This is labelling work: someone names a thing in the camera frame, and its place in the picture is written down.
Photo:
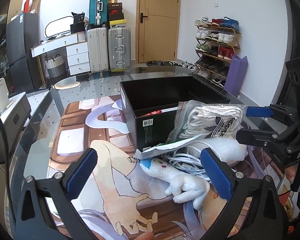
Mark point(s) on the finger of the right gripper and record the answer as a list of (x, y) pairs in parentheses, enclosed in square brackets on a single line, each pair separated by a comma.
[(273, 141), (261, 112)]

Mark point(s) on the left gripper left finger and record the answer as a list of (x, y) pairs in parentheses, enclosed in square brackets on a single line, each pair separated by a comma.
[(78, 173)]

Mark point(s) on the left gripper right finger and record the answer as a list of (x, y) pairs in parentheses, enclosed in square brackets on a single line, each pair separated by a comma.
[(219, 173)]

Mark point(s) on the white plush doll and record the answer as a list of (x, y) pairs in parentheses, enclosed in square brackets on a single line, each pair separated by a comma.
[(183, 187)]

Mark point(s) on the bagged white adidas socks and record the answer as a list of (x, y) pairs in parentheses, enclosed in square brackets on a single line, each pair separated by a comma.
[(206, 120)]

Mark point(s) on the red balloon glue packet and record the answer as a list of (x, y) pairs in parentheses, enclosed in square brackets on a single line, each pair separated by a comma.
[(152, 113)]

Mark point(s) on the green white snack pouch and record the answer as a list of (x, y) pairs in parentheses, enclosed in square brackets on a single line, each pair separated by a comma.
[(164, 148)]

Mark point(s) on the right hand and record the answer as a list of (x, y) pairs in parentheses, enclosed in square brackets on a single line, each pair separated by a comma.
[(290, 173)]

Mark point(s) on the white foam sheet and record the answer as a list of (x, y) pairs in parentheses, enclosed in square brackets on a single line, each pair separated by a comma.
[(227, 149)]

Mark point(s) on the anime print desk mat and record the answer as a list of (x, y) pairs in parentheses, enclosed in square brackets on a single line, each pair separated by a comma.
[(119, 200)]

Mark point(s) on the purple paper bag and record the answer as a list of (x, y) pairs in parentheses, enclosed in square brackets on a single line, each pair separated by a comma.
[(236, 74)]

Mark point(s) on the grey side cabinet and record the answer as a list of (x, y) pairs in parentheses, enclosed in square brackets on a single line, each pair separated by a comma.
[(14, 118)]

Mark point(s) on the wooden shoe rack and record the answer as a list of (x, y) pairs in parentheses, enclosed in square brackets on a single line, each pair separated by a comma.
[(216, 47)]

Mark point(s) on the black storage box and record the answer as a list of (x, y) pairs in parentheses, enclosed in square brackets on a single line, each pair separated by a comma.
[(142, 96)]

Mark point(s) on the woven laundry basket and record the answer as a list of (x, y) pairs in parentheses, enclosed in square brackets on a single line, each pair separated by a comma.
[(55, 65)]

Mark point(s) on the white drawer unit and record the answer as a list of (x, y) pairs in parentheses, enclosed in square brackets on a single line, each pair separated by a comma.
[(78, 58)]

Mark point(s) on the white vanity desk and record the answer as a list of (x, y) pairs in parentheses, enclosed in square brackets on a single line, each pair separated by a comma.
[(57, 43)]

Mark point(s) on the white suitcase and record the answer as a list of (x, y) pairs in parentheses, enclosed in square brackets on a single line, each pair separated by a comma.
[(98, 49)]

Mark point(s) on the black refrigerator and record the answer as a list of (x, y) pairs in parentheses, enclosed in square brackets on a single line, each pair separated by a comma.
[(22, 34)]

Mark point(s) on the silver suitcase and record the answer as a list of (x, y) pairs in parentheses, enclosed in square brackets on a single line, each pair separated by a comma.
[(119, 47)]

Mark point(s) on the black bag on desk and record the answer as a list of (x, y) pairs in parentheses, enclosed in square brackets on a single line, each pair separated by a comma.
[(78, 24)]

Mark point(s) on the tan wooden door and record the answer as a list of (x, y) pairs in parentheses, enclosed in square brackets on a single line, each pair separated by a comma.
[(157, 30)]

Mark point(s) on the oval vanity mirror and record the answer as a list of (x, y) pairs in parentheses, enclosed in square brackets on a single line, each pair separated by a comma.
[(59, 26)]

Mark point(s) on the teal suitcase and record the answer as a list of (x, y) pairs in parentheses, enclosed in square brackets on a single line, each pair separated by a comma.
[(98, 13)]

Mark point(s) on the stacked shoe boxes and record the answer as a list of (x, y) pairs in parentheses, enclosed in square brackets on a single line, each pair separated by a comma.
[(116, 15)]

